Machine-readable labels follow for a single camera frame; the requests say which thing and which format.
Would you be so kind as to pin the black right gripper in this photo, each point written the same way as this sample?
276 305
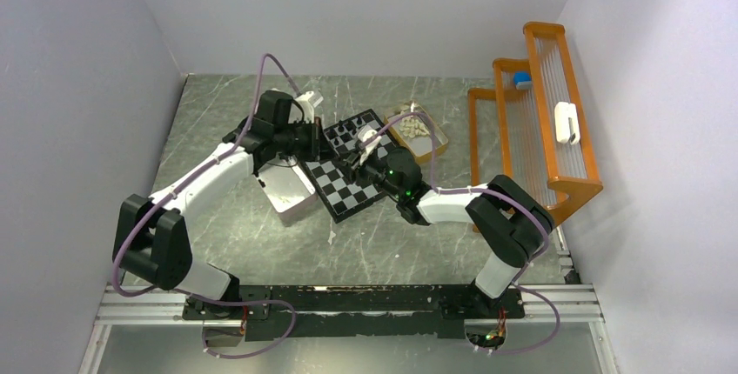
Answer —
349 156

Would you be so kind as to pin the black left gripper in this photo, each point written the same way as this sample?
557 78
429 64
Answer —
319 146

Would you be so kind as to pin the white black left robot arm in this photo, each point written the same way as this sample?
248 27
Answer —
152 240

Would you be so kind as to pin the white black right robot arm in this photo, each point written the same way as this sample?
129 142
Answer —
513 224

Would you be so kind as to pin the white chess pieces pile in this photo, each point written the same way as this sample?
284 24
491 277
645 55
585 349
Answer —
412 126

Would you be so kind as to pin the pink metal tin box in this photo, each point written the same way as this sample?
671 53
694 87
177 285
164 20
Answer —
288 189

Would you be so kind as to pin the yellow tray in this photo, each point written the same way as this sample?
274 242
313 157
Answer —
420 147

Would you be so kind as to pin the orange wooden rack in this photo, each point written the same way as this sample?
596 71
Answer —
561 177

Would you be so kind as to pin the blue round object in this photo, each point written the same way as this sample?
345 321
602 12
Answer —
522 80

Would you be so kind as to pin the white plastic clip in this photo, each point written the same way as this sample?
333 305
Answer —
566 123

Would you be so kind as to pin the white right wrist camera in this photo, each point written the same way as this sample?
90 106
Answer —
367 142

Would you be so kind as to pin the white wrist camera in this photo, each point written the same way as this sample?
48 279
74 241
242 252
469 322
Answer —
367 142
304 106

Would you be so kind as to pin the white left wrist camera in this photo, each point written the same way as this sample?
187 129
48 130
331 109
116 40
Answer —
304 106

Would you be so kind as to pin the black mounting rail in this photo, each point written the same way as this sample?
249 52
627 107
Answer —
442 310

